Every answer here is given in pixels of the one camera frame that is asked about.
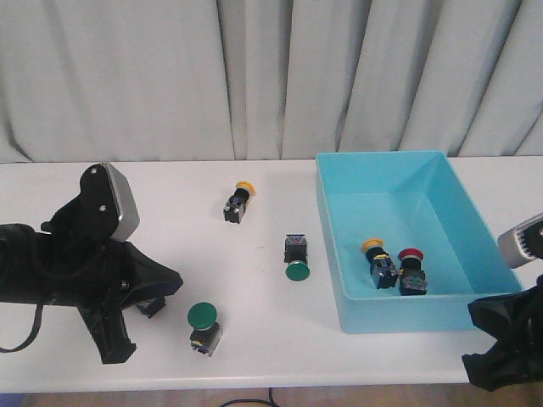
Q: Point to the grey curtain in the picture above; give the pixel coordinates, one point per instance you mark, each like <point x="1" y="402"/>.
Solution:
<point x="207" y="80"/>

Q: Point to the green push button lying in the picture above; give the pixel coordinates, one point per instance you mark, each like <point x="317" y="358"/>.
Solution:
<point x="295" y="257"/>

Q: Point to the green push button upright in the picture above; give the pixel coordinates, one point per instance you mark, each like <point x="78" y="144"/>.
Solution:
<point x="207" y="331"/>

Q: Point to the light blue plastic box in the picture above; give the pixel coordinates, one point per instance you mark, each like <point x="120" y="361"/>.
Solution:
<point x="409" y="200"/>

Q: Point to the yellow push button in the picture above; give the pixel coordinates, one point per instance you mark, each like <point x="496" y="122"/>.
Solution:
<point x="382" y="268"/>
<point x="236" y="206"/>

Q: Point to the red push button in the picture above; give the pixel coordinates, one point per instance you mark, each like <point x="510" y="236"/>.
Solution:
<point x="413" y="280"/>
<point x="151" y="307"/>

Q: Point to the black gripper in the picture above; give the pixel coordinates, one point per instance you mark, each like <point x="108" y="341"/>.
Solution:
<point x="85" y="255"/>
<point x="515" y="322"/>

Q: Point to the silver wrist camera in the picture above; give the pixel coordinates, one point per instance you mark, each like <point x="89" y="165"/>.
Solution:
<point x="522" y="243"/>
<point x="127" y="216"/>

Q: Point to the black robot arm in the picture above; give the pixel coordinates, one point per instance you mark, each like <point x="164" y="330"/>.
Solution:
<point x="25" y="255"/>

